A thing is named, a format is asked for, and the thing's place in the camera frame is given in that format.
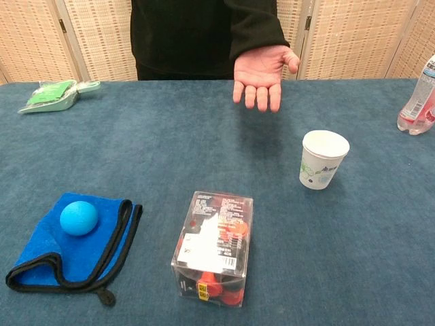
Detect light blue ball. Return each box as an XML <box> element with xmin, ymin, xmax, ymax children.
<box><xmin>59</xmin><ymin>200</ymin><xmax>99</xmax><ymax>237</ymax></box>

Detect white paper cup with print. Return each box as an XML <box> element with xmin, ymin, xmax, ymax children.
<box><xmin>298</xmin><ymin>130</ymin><xmax>351</xmax><ymax>190</ymax></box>

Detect person's black clothed torso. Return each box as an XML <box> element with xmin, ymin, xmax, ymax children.
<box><xmin>130</xmin><ymin>0</ymin><xmax>239</xmax><ymax>82</ymax></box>

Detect woven rattan folding screen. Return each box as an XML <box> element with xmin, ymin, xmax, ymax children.
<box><xmin>0</xmin><ymin>0</ymin><xmax>435</xmax><ymax>85</ymax></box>

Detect green packet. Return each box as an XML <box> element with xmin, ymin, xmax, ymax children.
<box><xmin>26</xmin><ymin>80</ymin><xmax>73</xmax><ymax>105</ymax></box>

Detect black long sleeve forearm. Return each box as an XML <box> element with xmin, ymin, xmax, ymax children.
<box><xmin>224</xmin><ymin>0</ymin><xmax>290</xmax><ymax>62</ymax></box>

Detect blue cloth with black trim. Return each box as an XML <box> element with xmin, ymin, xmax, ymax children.
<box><xmin>5</xmin><ymin>192</ymin><xmax>144</xmax><ymax>307</ymax></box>

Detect person's open bare hand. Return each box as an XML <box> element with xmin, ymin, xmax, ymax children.
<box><xmin>232</xmin><ymin>45</ymin><xmax>301</xmax><ymax>113</ymax></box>

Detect mint green plastic scoop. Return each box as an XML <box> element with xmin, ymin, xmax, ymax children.
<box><xmin>17</xmin><ymin>80</ymin><xmax>102</xmax><ymax>114</ymax></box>

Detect clear bottle with pink label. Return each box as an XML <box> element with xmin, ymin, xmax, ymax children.
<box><xmin>396</xmin><ymin>54</ymin><xmax>435</xmax><ymax>136</ymax></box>

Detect clear plastic box red contents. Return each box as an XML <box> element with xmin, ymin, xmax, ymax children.
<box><xmin>171</xmin><ymin>190</ymin><xmax>254</xmax><ymax>308</ymax></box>

